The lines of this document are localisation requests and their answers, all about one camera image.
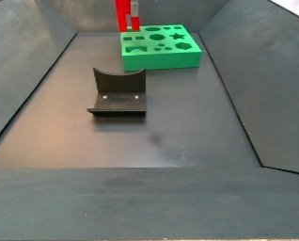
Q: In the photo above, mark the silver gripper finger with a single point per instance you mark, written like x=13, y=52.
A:
x=134, y=9

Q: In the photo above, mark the red double-square block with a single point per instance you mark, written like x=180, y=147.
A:
x=123, y=9

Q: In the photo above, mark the green shape-sorting board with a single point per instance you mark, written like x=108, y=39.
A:
x=159, y=47

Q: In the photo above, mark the black curved holder stand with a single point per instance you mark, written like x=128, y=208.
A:
x=120, y=93

